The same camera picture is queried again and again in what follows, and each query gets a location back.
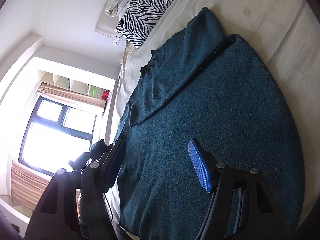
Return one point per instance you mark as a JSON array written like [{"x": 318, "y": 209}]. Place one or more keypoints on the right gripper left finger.
[{"x": 112, "y": 164}]

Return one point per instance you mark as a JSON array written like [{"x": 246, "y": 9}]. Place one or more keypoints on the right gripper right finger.
[{"x": 204, "y": 165}]

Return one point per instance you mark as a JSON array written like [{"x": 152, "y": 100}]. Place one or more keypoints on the dark green knit sweater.
[{"x": 213, "y": 87}]

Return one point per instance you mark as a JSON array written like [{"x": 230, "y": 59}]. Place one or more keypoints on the black framed window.
[{"x": 55, "y": 134}]

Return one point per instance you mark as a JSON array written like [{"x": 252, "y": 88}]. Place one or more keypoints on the red box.
[{"x": 105, "y": 94}]

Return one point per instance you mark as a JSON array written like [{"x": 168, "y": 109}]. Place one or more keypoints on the green lamp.
[{"x": 95, "y": 91}]

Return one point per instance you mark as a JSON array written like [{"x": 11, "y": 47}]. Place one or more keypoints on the beige curtain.
[{"x": 69, "y": 97}]

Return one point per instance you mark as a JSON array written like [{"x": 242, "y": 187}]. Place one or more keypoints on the beige upholstered headboard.
[{"x": 106, "y": 25}]

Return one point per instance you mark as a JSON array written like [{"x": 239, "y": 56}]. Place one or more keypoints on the zebra print pillow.
[{"x": 139, "y": 18}]

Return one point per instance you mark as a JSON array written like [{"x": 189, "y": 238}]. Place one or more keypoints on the white wall shelf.
[{"x": 65, "y": 82}]

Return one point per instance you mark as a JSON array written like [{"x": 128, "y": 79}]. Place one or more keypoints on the wall socket left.
[{"x": 116, "y": 41}]

